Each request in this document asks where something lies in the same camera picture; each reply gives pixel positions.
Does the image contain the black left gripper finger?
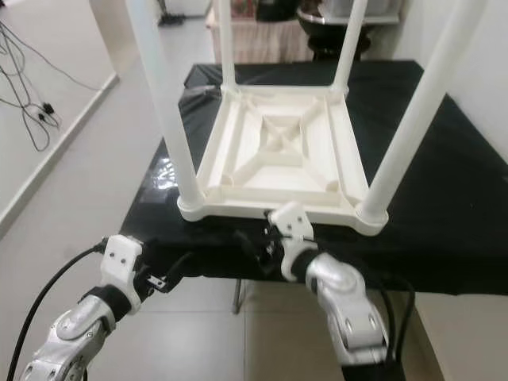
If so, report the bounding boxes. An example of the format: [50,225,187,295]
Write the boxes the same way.
[163,252,196,288]

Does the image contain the grey metal table foot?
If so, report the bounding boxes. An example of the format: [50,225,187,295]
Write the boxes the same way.
[234,278,248,314]

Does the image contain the clear tape patch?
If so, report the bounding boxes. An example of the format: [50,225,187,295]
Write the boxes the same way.
[144,157,182,191]
[187,86,217,100]

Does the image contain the beige skirted side table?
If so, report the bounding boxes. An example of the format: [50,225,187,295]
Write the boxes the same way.
[206,20,318,64]

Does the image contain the black round stool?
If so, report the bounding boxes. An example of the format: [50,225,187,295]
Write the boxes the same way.
[310,38,370,61]

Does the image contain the black bag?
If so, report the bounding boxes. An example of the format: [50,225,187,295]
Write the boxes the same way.
[256,0,299,23]

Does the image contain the red printed box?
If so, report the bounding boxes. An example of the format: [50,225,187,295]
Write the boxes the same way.
[230,0,259,21]

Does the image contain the white appliance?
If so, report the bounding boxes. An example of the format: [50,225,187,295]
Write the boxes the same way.
[155,0,211,17]

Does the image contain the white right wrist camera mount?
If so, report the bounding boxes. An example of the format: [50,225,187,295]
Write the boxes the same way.
[268,201,314,283]

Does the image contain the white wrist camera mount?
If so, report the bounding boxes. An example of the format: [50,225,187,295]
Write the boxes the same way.
[268,201,314,283]
[99,234,145,314]

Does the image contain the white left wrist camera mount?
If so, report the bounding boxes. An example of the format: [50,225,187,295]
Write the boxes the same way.
[99,234,145,314]

